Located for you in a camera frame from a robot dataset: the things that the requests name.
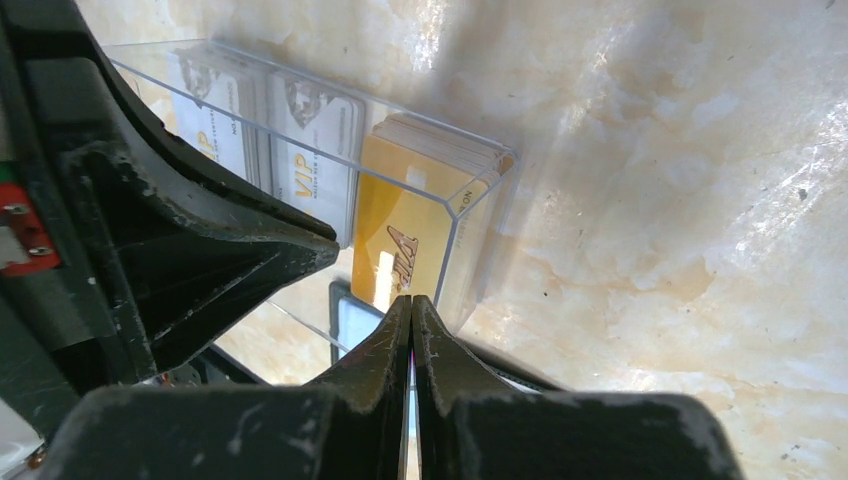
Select clear plastic card box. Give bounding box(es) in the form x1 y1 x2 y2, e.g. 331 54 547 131
106 40 520 350

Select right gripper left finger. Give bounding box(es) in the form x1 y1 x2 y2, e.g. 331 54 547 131
37 296 412 479

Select gold credit card stack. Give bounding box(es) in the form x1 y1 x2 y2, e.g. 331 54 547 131
350 113 516 321

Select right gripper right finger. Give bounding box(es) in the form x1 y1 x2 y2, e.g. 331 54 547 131
410 295 743 479

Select black card holder wallet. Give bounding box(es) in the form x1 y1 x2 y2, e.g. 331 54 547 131
329 279 566 393

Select silver credit card stack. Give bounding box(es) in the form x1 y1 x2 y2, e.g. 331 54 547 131
166 44 365 247

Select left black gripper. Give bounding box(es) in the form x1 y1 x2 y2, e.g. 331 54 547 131
1 1 339 438

